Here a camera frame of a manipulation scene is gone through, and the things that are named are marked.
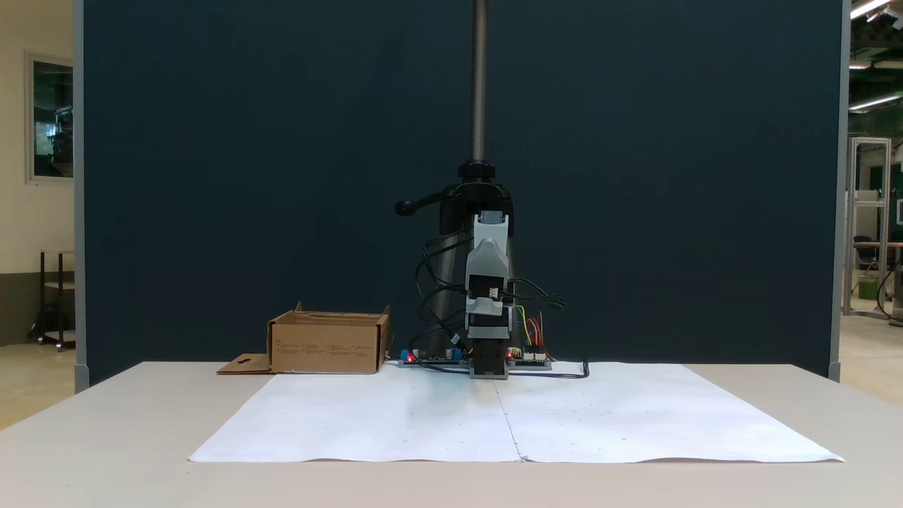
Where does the circuit board with jumper wires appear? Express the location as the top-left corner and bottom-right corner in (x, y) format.
(508, 344), (553, 371)

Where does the blue circuit board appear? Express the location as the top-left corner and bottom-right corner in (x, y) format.
(397, 347), (471, 370)

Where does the black trolley rack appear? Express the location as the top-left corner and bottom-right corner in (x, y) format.
(28, 249), (77, 352)

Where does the dark blue partition panel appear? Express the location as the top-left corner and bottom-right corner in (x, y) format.
(74, 0), (851, 387)

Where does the black office chair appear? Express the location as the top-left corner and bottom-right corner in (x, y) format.
(854, 235), (883, 283)

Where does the black gripper servo cable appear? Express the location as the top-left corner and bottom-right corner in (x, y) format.
(508, 277), (566, 313)

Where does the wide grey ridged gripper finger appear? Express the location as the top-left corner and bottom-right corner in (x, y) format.
(465, 297), (513, 317)

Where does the brown cardboard box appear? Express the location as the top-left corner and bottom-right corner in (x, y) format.
(217, 302), (391, 375)

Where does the framed wall window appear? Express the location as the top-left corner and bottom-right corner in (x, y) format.
(25, 51), (75, 186)

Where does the black elbow servo cable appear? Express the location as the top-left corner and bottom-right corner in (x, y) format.
(415, 231), (475, 301)

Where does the thick black power cable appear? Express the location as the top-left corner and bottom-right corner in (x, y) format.
(508, 360), (590, 380)

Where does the black camera tripod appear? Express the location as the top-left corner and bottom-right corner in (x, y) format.
(394, 0), (521, 361)

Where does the white paper sheet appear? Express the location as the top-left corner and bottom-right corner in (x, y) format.
(189, 362), (845, 464)

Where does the aluminium profile frame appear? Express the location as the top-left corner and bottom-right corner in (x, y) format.
(843, 135), (894, 318)

